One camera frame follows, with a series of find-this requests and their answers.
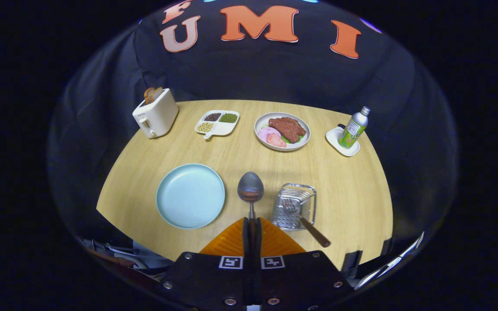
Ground light blue plate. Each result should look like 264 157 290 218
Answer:
156 163 226 229

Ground brown toast slices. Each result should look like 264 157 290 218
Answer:
144 87 163 105

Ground small white square dish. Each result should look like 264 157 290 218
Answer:
326 126 361 157

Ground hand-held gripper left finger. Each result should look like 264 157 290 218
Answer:
157 217 253 311

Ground pale pink ham slice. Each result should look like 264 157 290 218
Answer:
258 127 281 141

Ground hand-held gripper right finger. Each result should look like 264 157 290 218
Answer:
252 217 354 311

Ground white divided dish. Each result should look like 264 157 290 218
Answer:
195 110 240 140

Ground pink red sausage slice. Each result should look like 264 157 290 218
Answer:
266 133 287 148

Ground white toaster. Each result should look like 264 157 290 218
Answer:
132 88 179 139

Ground white round food plate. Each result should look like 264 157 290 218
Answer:
254 112 311 152

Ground silver bottle with green label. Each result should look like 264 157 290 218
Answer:
338 106 370 149

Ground metal spoon with brown handle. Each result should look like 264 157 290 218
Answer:
237 171 265 221

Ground brown meat steak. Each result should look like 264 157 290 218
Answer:
268 117 306 143

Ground perforated metal basket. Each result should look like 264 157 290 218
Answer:
271 183 317 231

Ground metal fork with brown handle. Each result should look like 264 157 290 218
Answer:
282 198 331 248

